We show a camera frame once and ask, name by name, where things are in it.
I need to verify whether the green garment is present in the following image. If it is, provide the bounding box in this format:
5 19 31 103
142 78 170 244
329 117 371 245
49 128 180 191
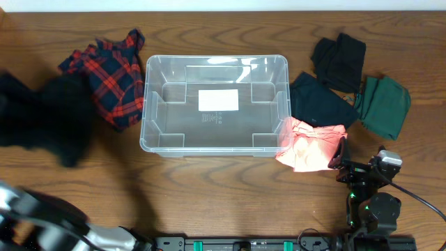
354 77 411 140

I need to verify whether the red navy plaid shirt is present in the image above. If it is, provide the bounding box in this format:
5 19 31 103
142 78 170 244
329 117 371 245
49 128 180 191
59 29 145 132

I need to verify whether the large black garment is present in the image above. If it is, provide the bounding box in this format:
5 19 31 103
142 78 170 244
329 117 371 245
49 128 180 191
1 73 95 167

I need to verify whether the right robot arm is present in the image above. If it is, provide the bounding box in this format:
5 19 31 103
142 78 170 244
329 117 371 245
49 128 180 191
328 137 402 250

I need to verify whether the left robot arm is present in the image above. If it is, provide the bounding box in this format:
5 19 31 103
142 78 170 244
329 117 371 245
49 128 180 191
1 181 156 251

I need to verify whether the pink crumpled garment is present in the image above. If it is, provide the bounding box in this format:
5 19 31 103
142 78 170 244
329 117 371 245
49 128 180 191
275 116 348 172

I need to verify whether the dark navy folded garment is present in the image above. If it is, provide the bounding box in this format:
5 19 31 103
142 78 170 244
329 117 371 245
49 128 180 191
290 73 359 129

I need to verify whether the folded black cloth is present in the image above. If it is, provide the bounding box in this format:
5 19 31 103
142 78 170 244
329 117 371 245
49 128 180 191
311 33 367 93

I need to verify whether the white label in bin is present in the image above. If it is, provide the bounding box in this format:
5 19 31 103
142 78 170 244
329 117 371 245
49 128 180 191
198 89 239 112

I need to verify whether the clear plastic storage bin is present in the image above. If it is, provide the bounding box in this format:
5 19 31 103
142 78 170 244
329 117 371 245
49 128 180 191
139 54 291 157

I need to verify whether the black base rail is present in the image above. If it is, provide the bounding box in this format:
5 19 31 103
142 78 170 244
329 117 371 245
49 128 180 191
151 236 417 251

